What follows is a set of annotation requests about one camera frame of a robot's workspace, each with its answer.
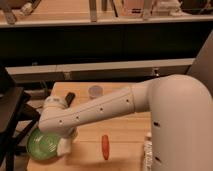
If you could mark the green ceramic bowl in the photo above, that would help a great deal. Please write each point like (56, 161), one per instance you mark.
(42, 146)

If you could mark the orange carrot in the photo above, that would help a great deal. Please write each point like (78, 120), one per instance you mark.
(105, 147)

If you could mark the white tube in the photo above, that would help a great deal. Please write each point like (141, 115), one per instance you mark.
(147, 161)

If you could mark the small grey round container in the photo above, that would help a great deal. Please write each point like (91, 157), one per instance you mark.
(95, 91)

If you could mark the black rectangular object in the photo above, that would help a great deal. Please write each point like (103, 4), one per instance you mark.
(69, 98)

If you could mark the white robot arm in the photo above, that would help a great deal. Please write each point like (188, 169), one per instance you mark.
(181, 110)

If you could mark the black stand at left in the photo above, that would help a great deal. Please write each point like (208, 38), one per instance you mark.
(16, 118)

